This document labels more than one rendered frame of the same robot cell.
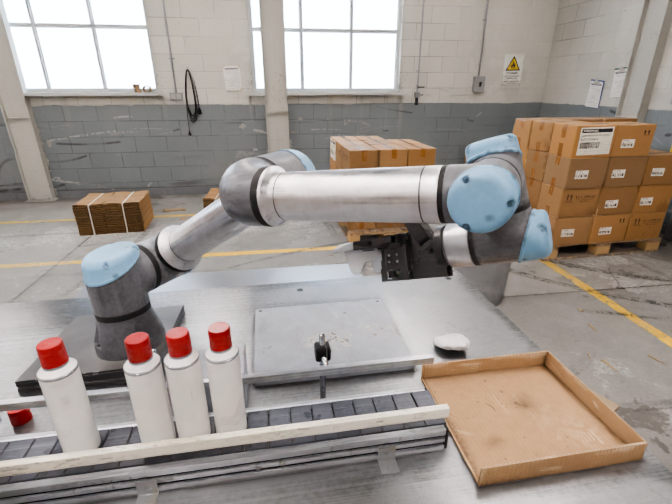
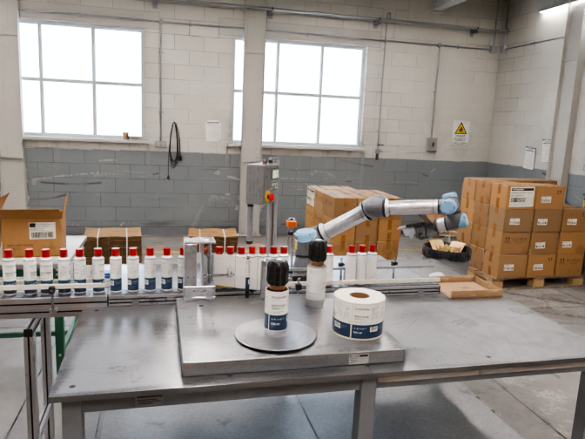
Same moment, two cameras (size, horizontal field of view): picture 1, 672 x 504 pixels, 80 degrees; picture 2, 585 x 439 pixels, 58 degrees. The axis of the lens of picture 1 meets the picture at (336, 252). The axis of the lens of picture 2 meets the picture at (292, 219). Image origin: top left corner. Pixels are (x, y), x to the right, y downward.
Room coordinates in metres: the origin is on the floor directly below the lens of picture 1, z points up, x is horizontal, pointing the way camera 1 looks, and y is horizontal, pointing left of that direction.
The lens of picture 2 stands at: (-2.08, 0.82, 1.67)
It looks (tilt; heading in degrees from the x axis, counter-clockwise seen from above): 10 degrees down; 355
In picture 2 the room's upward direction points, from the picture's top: 3 degrees clockwise
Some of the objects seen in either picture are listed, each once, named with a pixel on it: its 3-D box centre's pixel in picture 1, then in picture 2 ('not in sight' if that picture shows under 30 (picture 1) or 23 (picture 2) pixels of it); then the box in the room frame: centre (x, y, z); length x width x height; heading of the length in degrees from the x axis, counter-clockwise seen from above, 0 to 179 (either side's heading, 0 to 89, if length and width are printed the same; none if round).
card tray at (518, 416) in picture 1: (519, 406); (463, 286); (0.60, -0.35, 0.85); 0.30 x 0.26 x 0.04; 100
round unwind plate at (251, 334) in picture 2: not in sight; (275, 334); (-0.18, 0.70, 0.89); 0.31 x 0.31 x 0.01
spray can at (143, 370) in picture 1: (148, 393); (351, 265); (0.49, 0.29, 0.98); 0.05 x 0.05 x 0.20
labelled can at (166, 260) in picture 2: not in sight; (166, 268); (0.35, 1.18, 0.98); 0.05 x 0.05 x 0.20
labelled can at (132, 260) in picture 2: not in sight; (132, 269); (0.32, 1.33, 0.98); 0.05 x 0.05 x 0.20
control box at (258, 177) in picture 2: not in sight; (263, 183); (0.50, 0.75, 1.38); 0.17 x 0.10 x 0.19; 155
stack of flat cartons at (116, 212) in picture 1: (116, 211); (113, 245); (4.21, 2.39, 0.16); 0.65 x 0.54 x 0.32; 103
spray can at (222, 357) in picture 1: (225, 381); (371, 264); (0.52, 0.18, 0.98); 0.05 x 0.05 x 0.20
